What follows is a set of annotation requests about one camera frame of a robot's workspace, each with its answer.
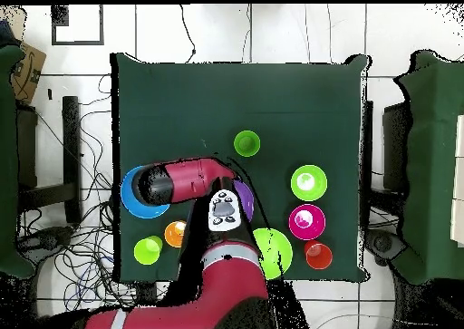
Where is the green cup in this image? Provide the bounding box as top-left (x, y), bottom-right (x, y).
top-left (233, 130), bottom-right (261, 159)

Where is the blue bowl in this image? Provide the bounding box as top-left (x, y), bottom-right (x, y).
top-left (120, 165), bottom-right (171, 220)

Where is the purple bowl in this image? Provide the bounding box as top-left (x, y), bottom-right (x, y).
top-left (233, 179), bottom-right (256, 224)

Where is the dark green table cloth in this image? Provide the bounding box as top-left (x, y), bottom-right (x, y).
top-left (110, 52), bottom-right (372, 284)

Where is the small green bowl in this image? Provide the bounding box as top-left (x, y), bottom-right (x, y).
top-left (290, 164), bottom-right (329, 202)

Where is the orange cup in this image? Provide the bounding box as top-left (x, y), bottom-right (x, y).
top-left (163, 219), bottom-right (189, 249)

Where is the large green bowl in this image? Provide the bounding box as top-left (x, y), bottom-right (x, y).
top-left (252, 227), bottom-right (294, 281)

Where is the pink bowl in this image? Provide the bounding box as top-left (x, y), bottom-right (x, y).
top-left (288, 203), bottom-right (327, 242)

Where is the lime yellow cup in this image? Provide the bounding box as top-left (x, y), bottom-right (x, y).
top-left (132, 235), bottom-right (164, 266)

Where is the red-orange cup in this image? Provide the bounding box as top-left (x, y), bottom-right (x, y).
top-left (304, 239), bottom-right (334, 271)

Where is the black power strip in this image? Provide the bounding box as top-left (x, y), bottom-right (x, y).
top-left (135, 282), bottom-right (160, 308)

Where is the grey caster base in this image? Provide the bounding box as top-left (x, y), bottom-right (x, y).
top-left (363, 227), bottom-right (408, 268)

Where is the black caster base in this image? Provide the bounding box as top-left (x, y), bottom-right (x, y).
top-left (17, 225), bottom-right (75, 266)

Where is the green cloth side table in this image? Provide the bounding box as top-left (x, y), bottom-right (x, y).
top-left (393, 49), bottom-right (464, 285)
top-left (0, 44), bottom-right (36, 279)

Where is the white box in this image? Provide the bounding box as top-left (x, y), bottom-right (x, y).
top-left (449, 113), bottom-right (464, 249)

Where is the cardboard box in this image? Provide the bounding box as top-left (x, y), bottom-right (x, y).
top-left (9, 41), bottom-right (47, 105)

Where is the black floor cable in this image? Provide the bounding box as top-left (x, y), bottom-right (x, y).
top-left (179, 4), bottom-right (198, 63)

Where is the black stand frame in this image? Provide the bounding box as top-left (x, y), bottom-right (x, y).
top-left (15, 95), bottom-right (83, 225)
top-left (382, 102), bottom-right (413, 193)

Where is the black square frame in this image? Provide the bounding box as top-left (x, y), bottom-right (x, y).
top-left (51, 4), bottom-right (105, 46)

